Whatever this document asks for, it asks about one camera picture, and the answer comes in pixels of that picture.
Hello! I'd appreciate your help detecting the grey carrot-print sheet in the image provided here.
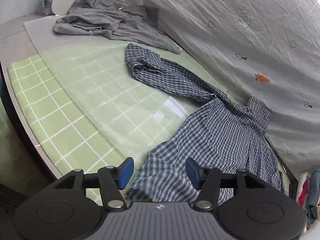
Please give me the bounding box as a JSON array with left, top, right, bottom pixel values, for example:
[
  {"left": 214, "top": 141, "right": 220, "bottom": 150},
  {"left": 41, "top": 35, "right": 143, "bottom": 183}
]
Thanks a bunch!
[{"left": 55, "top": 0, "right": 320, "bottom": 174}]

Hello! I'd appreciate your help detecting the crumpled plastic bag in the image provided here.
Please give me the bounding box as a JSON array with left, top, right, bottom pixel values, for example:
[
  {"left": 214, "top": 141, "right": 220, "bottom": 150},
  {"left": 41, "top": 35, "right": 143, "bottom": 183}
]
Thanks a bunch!
[{"left": 40, "top": 0, "right": 54, "bottom": 15}]

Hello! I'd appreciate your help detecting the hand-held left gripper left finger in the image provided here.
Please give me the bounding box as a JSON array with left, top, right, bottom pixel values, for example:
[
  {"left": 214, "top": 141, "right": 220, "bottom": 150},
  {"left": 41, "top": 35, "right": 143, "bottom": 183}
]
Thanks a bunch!
[{"left": 54, "top": 157, "right": 134, "bottom": 210}]

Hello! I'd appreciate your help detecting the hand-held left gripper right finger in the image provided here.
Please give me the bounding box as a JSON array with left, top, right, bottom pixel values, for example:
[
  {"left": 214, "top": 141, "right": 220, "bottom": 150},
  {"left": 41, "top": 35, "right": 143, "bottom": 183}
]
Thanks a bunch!
[{"left": 186, "top": 157, "right": 267, "bottom": 210}]

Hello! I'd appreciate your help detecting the stack of folded clothes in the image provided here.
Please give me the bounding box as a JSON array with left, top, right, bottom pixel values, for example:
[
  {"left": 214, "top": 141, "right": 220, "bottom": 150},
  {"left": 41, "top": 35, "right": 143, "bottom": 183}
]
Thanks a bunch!
[{"left": 296, "top": 170, "right": 320, "bottom": 230}]

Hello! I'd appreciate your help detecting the green checked cloth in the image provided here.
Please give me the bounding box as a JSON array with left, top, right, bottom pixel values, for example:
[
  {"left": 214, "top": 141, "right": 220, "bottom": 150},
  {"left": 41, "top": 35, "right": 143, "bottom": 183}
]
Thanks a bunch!
[{"left": 0, "top": 39, "right": 297, "bottom": 205}]

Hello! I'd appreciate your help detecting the white tape strip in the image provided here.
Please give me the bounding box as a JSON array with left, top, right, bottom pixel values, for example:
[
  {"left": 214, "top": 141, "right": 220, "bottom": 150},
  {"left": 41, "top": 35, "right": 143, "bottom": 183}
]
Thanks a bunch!
[{"left": 165, "top": 96, "right": 186, "bottom": 118}]

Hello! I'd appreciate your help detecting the blue plaid shirt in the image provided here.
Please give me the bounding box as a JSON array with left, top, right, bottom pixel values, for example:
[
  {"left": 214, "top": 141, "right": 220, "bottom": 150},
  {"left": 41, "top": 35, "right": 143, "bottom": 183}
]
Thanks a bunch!
[{"left": 124, "top": 43, "right": 289, "bottom": 203}]

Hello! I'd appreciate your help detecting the light grey garment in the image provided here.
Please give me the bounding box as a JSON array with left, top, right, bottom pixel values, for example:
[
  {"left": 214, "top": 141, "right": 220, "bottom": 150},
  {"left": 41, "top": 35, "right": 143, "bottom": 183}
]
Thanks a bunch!
[{"left": 53, "top": 0, "right": 183, "bottom": 55}]

